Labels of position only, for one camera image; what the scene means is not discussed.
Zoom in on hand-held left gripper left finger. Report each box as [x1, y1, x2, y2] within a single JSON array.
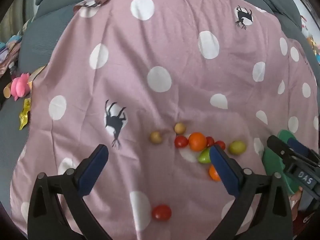
[[27, 144, 110, 240]]

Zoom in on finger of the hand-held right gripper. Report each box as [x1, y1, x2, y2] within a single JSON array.
[[266, 135, 298, 162], [287, 137, 320, 161]]

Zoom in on tan soft toy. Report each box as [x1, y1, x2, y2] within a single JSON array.
[[3, 82, 13, 98]]

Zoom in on pink plush toy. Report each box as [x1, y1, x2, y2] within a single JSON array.
[[11, 72, 32, 102]]

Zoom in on yellow-green fruit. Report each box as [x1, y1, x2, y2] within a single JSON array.
[[229, 141, 247, 155]]

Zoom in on grey sofa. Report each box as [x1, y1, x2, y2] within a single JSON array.
[[0, 0, 309, 230]]

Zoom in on pink polka dot blanket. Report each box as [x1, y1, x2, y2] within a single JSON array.
[[10, 0, 320, 240]]

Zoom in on black framed wall picture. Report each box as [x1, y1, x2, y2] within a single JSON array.
[[298, 0, 320, 20]]

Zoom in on green plastic bowl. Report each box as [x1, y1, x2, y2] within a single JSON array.
[[261, 129, 304, 195]]

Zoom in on orange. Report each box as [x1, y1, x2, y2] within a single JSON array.
[[188, 132, 208, 151], [209, 164, 222, 182]]

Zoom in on colourful folded cloths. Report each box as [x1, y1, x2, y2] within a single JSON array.
[[0, 34, 23, 74]]

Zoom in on green fruit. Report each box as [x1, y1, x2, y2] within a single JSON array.
[[197, 147, 212, 165]]

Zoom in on beige curtain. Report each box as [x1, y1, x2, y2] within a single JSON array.
[[0, 5, 33, 43]]

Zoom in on yellow toy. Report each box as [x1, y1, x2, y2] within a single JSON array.
[[19, 97, 32, 130]]

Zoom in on colourful toys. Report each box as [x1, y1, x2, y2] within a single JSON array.
[[300, 14, 320, 65]]

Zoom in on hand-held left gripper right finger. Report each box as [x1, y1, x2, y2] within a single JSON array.
[[207, 145, 293, 240]]

